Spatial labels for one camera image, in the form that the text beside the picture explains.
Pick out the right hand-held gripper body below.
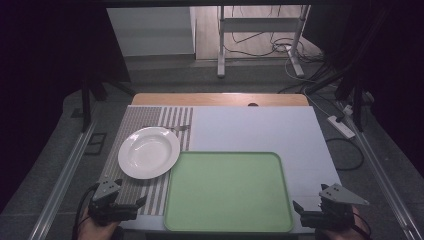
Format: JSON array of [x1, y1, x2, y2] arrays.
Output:
[[299, 182, 371, 231]]

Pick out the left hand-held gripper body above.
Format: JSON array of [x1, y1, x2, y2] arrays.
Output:
[[87, 179, 139, 227]]

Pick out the white round plate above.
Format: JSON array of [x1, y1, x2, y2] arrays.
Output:
[[117, 126, 181, 180]]

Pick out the green plastic tray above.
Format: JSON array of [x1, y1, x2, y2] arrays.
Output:
[[163, 151, 295, 233]]

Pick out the person's right hand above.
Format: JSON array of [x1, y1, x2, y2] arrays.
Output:
[[314, 206, 368, 240]]

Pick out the person's left hand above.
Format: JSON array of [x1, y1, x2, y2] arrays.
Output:
[[77, 207, 118, 240]]

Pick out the white power strip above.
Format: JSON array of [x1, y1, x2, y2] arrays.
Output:
[[326, 114, 356, 140]]

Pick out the grey striped placemat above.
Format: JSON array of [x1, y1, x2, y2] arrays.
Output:
[[99, 105, 195, 217]]

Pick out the white board sheet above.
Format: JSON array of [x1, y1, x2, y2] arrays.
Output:
[[119, 105, 342, 234]]

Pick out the white cabinet panel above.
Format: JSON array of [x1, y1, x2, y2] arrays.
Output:
[[106, 7, 197, 58]]

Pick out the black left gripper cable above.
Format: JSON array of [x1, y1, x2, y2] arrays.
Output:
[[72, 183, 100, 240]]

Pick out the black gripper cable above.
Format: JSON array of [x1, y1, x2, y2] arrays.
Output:
[[72, 183, 100, 240], [351, 212, 373, 240]]

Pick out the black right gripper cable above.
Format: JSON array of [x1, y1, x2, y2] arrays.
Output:
[[351, 212, 373, 240]]

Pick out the black floor frame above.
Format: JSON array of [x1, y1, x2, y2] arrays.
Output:
[[83, 132, 108, 156]]

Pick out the black looped floor cable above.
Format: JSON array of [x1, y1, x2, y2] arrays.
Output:
[[324, 137, 365, 172]]

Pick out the aluminium floor rail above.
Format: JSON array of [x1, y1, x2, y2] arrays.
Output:
[[344, 109, 424, 240], [29, 121, 98, 240]]

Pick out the tangle of floor cables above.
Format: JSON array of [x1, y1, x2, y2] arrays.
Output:
[[223, 4, 326, 65]]

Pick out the white metal stand frame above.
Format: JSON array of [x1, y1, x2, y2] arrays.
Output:
[[216, 4, 312, 80]]

